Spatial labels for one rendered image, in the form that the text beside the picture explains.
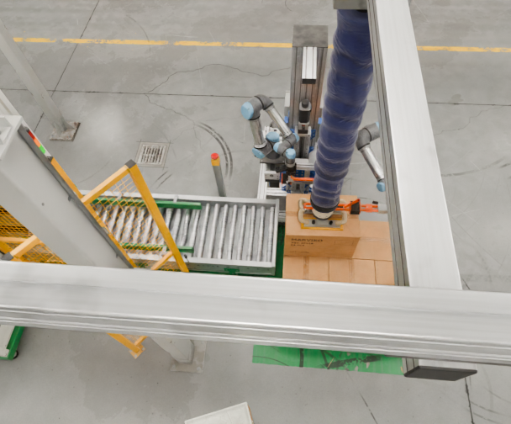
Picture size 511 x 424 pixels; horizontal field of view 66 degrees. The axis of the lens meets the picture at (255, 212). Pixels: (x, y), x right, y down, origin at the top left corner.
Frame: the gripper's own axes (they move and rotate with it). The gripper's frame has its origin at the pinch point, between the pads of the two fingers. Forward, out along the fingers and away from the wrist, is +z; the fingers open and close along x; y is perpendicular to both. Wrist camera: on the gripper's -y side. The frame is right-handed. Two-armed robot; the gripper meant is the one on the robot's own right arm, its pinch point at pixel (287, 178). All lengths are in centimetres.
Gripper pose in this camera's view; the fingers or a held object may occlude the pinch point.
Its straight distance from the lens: 334.0
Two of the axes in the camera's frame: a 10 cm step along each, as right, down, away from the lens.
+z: 0.4, 5.1, 8.6
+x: 0.7, -8.6, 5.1
